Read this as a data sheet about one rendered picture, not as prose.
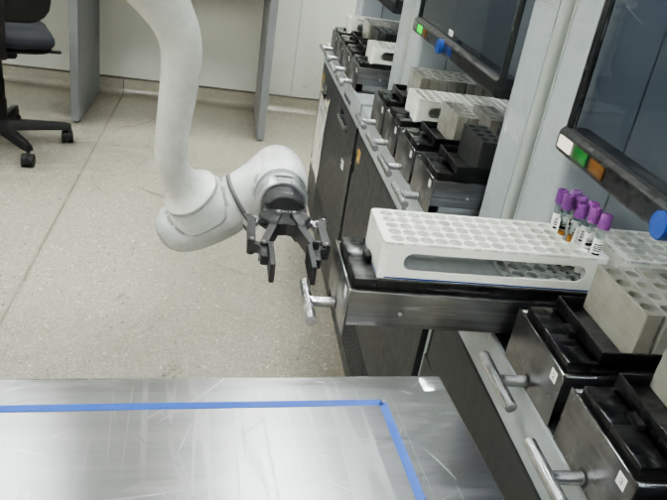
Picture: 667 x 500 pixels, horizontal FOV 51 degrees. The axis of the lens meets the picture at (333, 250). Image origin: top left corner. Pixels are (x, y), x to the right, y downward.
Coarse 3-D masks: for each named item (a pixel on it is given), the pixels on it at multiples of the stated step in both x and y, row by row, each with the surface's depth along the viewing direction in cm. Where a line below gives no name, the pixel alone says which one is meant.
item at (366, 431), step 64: (0, 384) 58; (64, 384) 59; (128, 384) 60; (192, 384) 62; (256, 384) 63; (320, 384) 64; (384, 384) 66; (0, 448) 52; (64, 448) 53; (128, 448) 54; (192, 448) 55; (256, 448) 56; (320, 448) 57; (384, 448) 58; (448, 448) 59
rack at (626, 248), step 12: (612, 240) 94; (624, 240) 96; (636, 240) 97; (648, 240) 97; (612, 252) 92; (624, 252) 91; (636, 252) 93; (648, 252) 93; (660, 252) 94; (612, 264) 91; (624, 264) 89; (636, 264) 89; (648, 264) 89; (660, 264) 90
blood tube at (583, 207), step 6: (582, 204) 89; (588, 204) 89; (576, 210) 90; (582, 210) 89; (588, 210) 89; (576, 216) 90; (582, 216) 90; (576, 222) 90; (582, 222) 90; (570, 228) 91; (576, 228) 91; (570, 234) 91; (576, 234) 91; (570, 240) 91
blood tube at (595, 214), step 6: (594, 210) 88; (600, 210) 88; (588, 216) 90; (594, 216) 89; (588, 222) 90; (594, 222) 89; (588, 228) 90; (594, 228) 89; (588, 234) 90; (594, 234) 90; (588, 240) 90; (582, 246) 91; (588, 246) 90; (576, 270) 92; (582, 270) 92
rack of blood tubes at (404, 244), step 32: (384, 224) 88; (416, 224) 89; (448, 224) 91; (480, 224) 93; (512, 224) 94; (544, 224) 96; (384, 256) 84; (416, 256) 94; (448, 256) 96; (480, 256) 86; (512, 256) 86; (544, 256) 87; (576, 256) 88; (576, 288) 90
